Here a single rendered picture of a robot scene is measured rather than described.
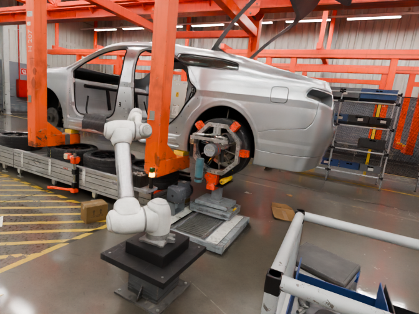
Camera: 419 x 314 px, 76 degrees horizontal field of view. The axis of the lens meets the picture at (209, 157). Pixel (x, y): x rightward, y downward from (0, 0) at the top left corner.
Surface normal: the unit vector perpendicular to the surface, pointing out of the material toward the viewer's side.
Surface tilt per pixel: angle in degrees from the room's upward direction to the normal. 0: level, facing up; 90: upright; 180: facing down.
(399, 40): 90
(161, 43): 90
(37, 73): 90
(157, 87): 90
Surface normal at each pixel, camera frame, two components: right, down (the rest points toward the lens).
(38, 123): 0.90, 0.18
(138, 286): -0.46, 0.11
